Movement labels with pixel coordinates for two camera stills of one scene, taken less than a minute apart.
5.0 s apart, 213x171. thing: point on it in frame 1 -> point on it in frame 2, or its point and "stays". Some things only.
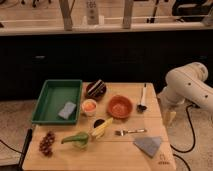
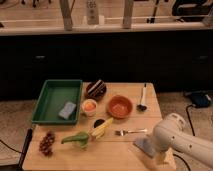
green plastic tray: (58, 102) stays
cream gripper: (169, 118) -> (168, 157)
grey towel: (148, 145) stays
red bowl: (120, 107) stays
